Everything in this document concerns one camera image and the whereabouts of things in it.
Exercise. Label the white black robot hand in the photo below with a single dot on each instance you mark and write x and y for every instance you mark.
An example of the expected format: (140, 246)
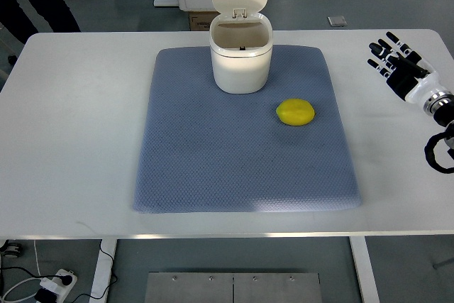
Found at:
(410, 76)

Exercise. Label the yellow lemon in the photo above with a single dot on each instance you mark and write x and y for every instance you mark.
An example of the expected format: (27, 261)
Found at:
(295, 112)

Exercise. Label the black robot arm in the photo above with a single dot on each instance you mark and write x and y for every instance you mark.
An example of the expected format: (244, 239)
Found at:
(440, 106)

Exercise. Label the white trash bin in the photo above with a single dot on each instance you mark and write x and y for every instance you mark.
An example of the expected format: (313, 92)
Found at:
(241, 43)

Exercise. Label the grey floor plate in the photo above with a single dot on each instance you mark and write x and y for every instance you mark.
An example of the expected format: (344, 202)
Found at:
(337, 21)

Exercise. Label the white right table leg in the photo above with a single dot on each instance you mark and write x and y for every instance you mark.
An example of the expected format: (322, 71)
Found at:
(363, 268)

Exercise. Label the white table leg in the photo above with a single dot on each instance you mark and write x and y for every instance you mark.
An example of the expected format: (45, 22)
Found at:
(103, 276)
(363, 268)

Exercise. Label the cardboard box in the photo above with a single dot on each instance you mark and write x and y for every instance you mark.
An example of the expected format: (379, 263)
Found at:
(201, 20)

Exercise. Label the blue textured mat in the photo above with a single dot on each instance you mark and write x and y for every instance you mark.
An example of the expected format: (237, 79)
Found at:
(205, 150)

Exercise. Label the white left table leg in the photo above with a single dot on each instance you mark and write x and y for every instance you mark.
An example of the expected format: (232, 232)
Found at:
(103, 276)

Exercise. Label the person in dark clothes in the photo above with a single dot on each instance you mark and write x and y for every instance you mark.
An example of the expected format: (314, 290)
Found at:
(56, 12)

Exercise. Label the white power strip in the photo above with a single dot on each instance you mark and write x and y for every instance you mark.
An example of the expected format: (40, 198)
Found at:
(60, 284)

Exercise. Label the caster wheel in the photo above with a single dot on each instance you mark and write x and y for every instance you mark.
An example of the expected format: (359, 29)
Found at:
(10, 249)

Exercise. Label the grey metal base plate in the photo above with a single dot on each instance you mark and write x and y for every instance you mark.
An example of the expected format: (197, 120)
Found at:
(232, 287)

